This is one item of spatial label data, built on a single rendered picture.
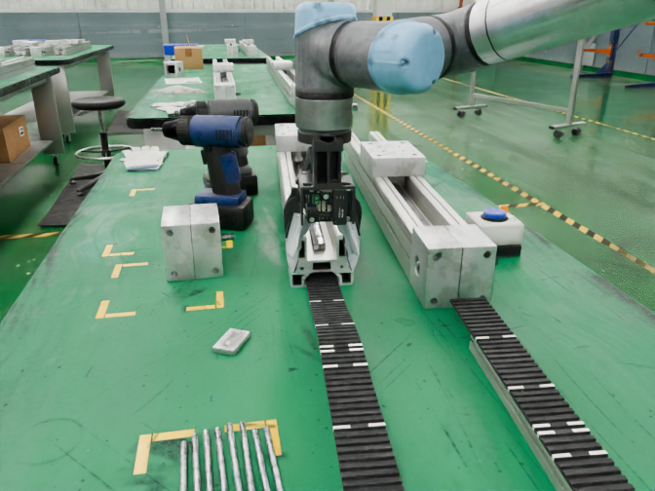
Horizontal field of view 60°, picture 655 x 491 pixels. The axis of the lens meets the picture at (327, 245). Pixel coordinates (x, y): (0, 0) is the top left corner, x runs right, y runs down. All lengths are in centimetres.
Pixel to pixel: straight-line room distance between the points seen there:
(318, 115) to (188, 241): 32
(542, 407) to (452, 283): 27
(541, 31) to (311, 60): 26
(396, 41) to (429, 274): 34
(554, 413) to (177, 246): 59
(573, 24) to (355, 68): 23
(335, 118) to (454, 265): 27
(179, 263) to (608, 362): 63
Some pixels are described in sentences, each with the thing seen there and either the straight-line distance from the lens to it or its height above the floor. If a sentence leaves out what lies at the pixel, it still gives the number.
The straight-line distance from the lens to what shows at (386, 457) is 55.
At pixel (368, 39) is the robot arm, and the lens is 66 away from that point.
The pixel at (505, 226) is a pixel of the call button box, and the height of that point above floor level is 84.
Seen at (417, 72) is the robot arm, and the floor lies 112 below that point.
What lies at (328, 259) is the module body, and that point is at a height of 82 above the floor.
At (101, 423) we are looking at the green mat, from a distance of 67.
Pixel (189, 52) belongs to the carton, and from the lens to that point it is 459.
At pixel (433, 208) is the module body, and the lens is 104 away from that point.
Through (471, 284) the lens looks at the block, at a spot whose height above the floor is 82.
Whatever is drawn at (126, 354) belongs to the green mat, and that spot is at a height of 78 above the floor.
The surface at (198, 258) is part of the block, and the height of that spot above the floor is 82.
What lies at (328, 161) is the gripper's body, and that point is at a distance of 72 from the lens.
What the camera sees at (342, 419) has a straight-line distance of 58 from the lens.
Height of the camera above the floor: 118
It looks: 22 degrees down
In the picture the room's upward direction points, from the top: straight up
